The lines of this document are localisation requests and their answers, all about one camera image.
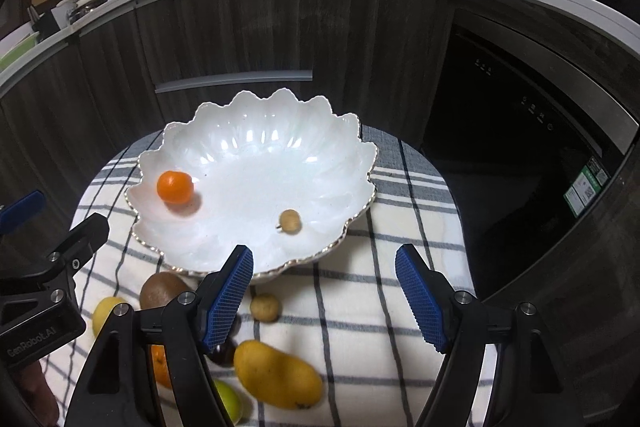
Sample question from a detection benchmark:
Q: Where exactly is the person's left hand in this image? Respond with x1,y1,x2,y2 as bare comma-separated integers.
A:
22,362,61,427

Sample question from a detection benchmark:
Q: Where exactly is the yellow mango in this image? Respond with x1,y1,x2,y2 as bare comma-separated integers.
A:
233,340,325,410

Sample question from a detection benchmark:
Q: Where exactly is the brown kiwi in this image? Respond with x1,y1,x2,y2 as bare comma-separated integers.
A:
139,271,193,312

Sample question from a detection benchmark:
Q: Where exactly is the black knife block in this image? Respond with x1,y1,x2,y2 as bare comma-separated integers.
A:
30,4,61,40

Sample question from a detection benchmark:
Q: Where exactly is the green apple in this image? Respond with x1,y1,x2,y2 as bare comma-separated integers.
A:
212,378,244,425

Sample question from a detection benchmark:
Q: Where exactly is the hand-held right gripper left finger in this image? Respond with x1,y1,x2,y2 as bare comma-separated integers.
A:
62,244,255,427

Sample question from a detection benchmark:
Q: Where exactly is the white checked cloth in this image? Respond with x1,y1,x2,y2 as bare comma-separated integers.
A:
37,124,496,427

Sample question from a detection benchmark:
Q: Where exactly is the orange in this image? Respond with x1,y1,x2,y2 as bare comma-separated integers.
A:
150,343,173,389
156,170,195,206

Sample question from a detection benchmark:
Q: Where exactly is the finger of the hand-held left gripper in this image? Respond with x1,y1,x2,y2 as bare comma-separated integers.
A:
0,191,47,235
0,213,110,295

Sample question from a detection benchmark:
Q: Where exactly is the black built-in dishwasher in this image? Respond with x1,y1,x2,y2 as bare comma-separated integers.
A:
422,9,640,303

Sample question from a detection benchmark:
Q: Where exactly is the tan longan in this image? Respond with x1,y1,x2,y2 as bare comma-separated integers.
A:
277,209,303,236
249,293,282,324

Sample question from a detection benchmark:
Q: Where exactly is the yellow lemon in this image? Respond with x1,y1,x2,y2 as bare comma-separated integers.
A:
92,297,130,339

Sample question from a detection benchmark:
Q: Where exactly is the grey drawer handle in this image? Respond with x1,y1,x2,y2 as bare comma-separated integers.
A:
154,69,315,95

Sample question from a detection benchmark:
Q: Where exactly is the green label sticker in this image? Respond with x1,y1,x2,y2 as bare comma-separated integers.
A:
564,157,611,215

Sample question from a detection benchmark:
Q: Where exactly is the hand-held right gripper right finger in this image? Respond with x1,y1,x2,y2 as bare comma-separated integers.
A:
395,243,586,427

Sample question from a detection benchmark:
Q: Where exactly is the dark plum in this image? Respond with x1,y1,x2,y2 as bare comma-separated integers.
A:
206,314,243,368

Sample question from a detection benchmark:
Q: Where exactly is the dark wood kitchen cabinet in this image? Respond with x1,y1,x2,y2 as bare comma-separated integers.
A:
0,0,456,258

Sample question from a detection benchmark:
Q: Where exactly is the white scalloped bowl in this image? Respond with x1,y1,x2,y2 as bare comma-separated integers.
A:
125,89,379,285

